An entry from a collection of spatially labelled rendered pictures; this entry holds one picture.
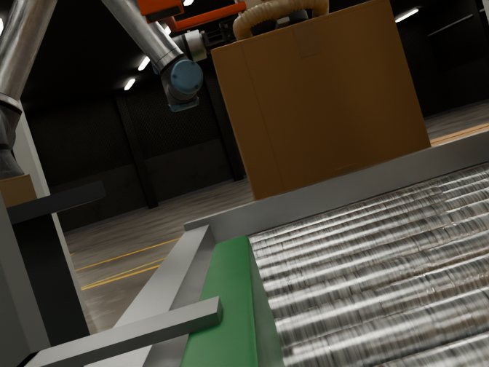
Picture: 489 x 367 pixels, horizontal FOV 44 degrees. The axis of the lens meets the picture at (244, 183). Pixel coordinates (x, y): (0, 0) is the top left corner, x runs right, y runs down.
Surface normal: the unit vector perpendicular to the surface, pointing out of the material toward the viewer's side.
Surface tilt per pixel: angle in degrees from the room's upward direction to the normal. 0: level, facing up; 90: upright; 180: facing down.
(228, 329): 0
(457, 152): 90
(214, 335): 0
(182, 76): 91
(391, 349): 71
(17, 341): 90
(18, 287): 90
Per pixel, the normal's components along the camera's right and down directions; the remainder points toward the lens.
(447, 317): -0.20, -0.65
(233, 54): 0.01, 0.04
